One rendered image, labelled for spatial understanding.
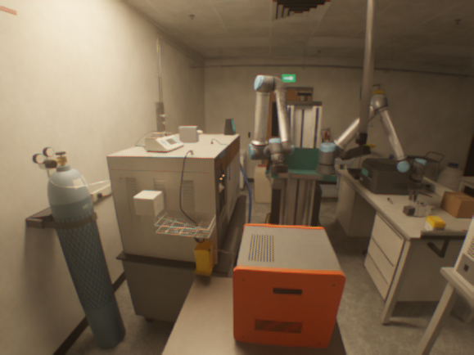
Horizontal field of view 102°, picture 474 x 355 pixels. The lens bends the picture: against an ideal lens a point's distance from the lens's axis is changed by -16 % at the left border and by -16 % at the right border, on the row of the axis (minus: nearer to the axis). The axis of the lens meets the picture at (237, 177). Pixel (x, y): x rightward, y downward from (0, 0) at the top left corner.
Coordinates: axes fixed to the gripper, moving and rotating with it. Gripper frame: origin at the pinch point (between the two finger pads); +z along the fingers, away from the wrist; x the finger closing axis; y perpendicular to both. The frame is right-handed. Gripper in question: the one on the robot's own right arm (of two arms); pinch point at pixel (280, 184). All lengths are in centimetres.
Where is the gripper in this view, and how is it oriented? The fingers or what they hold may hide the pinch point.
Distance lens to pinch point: 167.9
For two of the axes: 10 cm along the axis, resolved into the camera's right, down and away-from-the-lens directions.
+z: 0.9, 9.9, -1.2
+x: -9.9, 1.0, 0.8
